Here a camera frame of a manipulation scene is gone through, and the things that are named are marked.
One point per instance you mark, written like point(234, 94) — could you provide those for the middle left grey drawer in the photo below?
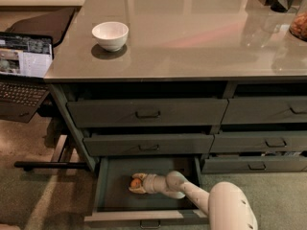
point(154, 144)

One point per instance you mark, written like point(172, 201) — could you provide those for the black laptop stand base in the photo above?
point(56, 161)

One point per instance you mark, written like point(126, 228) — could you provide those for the grey drawer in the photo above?
point(261, 141)
point(266, 164)
point(266, 110)
point(147, 112)
point(154, 144)

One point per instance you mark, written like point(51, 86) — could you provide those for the middle right grey drawer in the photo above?
point(261, 141)

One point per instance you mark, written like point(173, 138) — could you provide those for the open bottom left drawer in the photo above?
point(116, 206)

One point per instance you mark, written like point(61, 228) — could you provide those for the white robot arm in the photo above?
point(226, 205)

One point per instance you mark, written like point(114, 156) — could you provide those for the top right grey drawer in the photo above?
point(266, 110)

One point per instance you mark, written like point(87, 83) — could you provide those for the dark chair seat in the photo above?
point(55, 24)

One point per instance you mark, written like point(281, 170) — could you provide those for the white ceramic bowl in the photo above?
point(111, 36)

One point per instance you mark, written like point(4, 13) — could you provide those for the bottom right grey drawer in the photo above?
point(266, 164)

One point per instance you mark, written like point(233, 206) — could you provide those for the top left grey drawer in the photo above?
point(147, 112)

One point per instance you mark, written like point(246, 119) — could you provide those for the small orange fruit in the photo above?
point(135, 183)

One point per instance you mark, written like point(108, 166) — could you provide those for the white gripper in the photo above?
point(149, 183)

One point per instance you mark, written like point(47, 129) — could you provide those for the open black laptop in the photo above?
point(24, 61)

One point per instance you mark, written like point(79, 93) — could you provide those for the glass jar with snacks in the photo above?
point(298, 28)

